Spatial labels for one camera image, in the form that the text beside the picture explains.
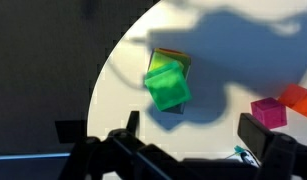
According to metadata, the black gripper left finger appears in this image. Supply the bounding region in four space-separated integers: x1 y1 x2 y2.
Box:
125 110 141 138

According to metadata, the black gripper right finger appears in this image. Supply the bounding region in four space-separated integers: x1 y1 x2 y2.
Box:
237 112 278 162

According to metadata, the green block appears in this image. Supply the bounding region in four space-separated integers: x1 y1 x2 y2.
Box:
143 60 193 112

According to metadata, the magenta block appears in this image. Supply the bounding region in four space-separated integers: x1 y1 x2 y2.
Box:
250 97 288 130

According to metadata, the small orange block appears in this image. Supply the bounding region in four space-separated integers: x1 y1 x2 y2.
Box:
277 83 307 119

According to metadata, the yellow-green block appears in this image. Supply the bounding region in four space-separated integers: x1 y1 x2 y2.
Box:
148 48 192 80

